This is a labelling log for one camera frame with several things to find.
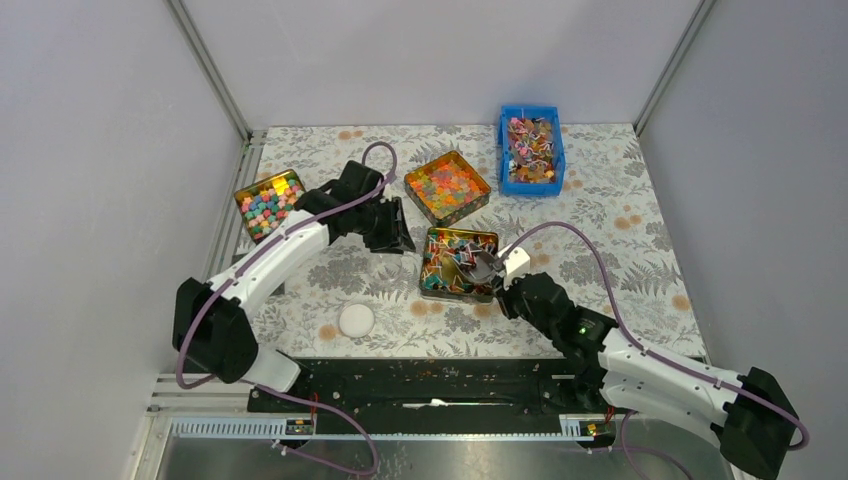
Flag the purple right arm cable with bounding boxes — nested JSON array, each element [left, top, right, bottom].
[[496, 221, 812, 480]]

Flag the white jar lid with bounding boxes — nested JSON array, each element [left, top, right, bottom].
[[338, 303, 375, 339]]

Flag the grey slotted cable duct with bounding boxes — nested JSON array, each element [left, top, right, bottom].
[[170, 412, 599, 441]]

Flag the blue plastic bin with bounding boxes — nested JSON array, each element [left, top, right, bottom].
[[497, 104, 566, 197]]

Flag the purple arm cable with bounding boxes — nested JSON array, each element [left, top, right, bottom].
[[174, 140, 399, 478], [496, 221, 812, 480]]

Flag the aluminium frame rails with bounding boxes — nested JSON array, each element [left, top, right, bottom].
[[139, 0, 266, 480]]

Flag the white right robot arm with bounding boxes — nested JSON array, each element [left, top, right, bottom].
[[493, 273, 800, 479]]

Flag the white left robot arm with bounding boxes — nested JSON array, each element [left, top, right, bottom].
[[172, 161, 414, 411]]

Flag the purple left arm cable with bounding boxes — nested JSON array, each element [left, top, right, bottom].
[[174, 140, 399, 478]]

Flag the green tin with star candies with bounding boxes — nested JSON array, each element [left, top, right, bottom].
[[233, 169, 306, 244]]

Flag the floral tablecloth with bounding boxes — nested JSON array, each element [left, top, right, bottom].
[[251, 123, 707, 357]]

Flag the green tin with gummy candies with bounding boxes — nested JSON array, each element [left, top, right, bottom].
[[404, 150, 491, 227]]

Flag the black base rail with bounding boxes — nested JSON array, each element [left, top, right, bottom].
[[182, 355, 641, 437]]

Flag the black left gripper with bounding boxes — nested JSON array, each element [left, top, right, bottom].
[[355, 196, 415, 255]]

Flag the metal scoop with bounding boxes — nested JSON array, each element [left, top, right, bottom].
[[456, 250, 507, 285]]

